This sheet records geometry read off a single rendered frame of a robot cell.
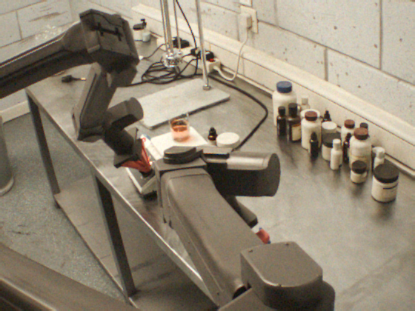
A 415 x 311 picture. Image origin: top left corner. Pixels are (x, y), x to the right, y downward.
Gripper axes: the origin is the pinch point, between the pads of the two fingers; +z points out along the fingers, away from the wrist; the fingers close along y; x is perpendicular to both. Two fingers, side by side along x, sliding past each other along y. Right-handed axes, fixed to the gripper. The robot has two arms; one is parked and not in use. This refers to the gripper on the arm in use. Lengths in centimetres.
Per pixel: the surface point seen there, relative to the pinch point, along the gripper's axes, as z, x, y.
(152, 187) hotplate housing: 3.3, 0.6, -4.0
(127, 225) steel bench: 66, 62, 52
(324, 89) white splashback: 25, -44, 27
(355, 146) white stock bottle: 23, -47, -1
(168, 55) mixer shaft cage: 1.3, -5.0, 46.8
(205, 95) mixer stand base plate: 21, -6, 46
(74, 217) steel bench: 55, 85, 60
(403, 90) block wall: 20, -66, 7
